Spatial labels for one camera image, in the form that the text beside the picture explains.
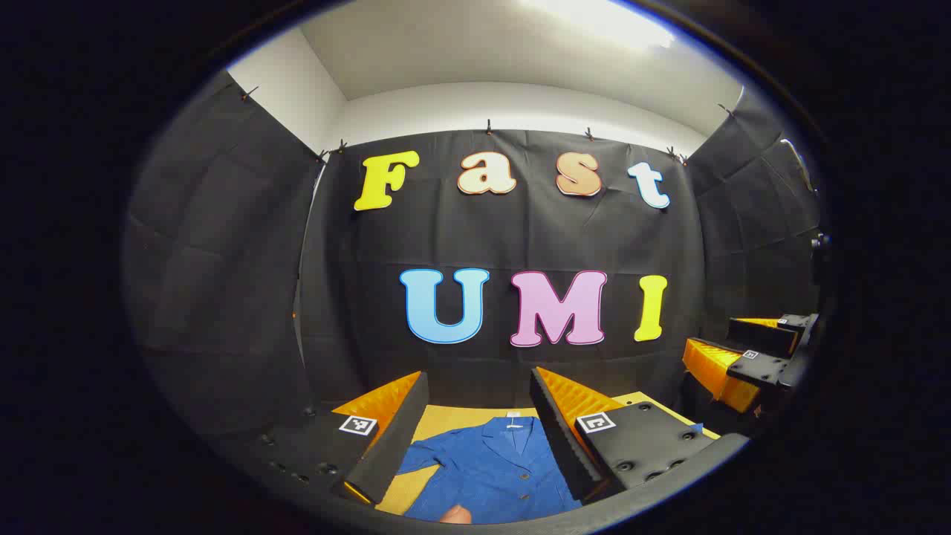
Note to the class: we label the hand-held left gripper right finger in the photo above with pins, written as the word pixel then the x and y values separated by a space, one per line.
pixel 557 438

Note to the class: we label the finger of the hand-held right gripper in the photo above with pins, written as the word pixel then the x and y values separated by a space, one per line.
pixel 761 336
pixel 765 369

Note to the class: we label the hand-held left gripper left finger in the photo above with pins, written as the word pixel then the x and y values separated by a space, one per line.
pixel 394 438

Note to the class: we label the row of black cloth clips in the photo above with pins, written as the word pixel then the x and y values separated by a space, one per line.
pixel 489 126

